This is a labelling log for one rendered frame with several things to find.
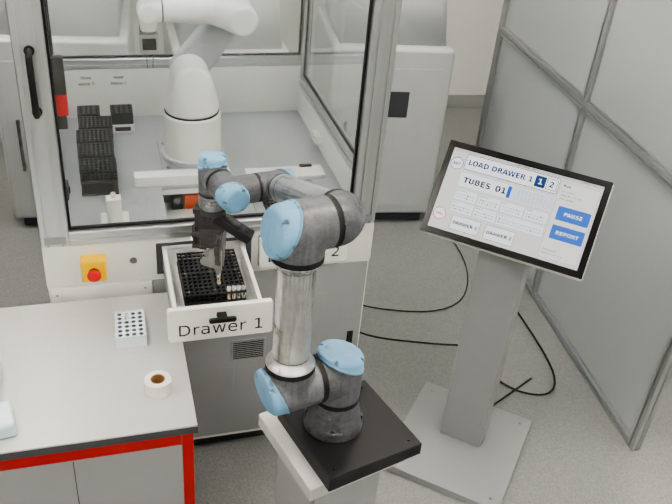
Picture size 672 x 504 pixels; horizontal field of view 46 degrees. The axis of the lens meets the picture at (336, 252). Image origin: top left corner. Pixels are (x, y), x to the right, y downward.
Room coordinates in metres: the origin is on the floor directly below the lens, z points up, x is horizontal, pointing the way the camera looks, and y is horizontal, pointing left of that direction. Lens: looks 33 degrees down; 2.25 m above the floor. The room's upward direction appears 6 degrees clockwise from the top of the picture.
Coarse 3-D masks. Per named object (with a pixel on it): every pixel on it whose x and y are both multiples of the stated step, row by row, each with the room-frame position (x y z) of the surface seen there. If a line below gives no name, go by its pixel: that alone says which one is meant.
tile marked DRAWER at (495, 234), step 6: (486, 228) 2.11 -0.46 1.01; (492, 228) 2.10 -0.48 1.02; (498, 228) 2.10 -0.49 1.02; (486, 234) 2.09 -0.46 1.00; (492, 234) 2.09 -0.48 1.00; (498, 234) 2.09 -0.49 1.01; (504, 234) 2.08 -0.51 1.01; (510, 234) 2.08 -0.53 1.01; (492, 240) 2.08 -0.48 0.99; (498, 240) 2.07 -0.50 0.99; (504, 240) 2.07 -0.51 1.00; (510, 240) 2.07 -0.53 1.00; (510, 246) 2.05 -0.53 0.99
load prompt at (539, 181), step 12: (468, 156) 2.28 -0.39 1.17; (468, 168) 2.25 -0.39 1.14; (480, 168) 2.24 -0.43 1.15; (492, 168) 2.23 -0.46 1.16; (504, 168) 2.23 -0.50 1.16; (516, 168) 2.22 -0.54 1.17; (516, 180) 2.19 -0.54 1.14; (528, 180) 2.19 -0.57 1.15; (540, 180) 2.18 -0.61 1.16; (552, 180) 2.17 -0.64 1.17; (552, 192) 2.15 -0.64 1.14
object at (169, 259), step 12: (168, 252) 1.99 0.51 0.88; (180, 252) 2.00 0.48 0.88; (240, 252) 2.06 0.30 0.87; (168, 264) 1.91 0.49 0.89; (240, 264) 2.03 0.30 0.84; (168, 276) 1.85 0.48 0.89; (252, 276) 1.89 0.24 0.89; (168, 288) 1.82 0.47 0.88; (180, 288) 1.88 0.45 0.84; (252, 288) 1.86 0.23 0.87; (168, 300) 1.81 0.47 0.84; (180, 300) 1.82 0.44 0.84
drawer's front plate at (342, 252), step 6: (342, 246) 2.14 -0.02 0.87; (264, 252) 2.06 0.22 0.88; (330, 252) 2.13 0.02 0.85; (336, 252) 2.13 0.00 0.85; (342, 252) 2.14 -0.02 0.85; (258, 258) 2.06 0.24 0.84; (264, 258) 2.06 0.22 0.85; (330, 258) 2.13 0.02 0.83; (336, 258) 2.13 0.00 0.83; (342, 258) 2.14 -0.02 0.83; (264, 264) 2.06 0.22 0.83; (270, 264) 2.06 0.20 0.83
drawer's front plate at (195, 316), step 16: (208, 304) 1.70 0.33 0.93; (224, 304) 1.70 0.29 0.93; (240, 304) 1.71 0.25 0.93; (256, 304) 1.72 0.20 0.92; (272, 304) 1.74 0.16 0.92; (176, 320) 1.65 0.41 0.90; (192, 320) 1.67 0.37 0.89; (208, 320) 1.68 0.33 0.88; (240, 320) 1.71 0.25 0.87; (256, 320) 1.72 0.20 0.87; (176, 336) 1.65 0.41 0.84; (192, 336) 1.67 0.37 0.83; (208, 336) 1.68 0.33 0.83; (224, 336) 1.70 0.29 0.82
